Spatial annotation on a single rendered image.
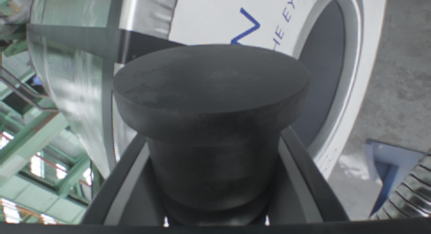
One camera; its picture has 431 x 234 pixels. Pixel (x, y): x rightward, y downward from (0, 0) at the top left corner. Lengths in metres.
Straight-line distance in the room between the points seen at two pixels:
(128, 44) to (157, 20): 0.04
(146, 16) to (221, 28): 0.10
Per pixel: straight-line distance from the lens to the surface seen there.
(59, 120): 5.15
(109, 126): 0.26
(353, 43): 0.90
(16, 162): 5.39
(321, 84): 0.98
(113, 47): 0.23
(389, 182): 2.30
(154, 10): 0.23
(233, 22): 0.30
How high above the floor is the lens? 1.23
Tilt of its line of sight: 19 degrees down
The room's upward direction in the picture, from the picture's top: 139 degrees counter-clockwise
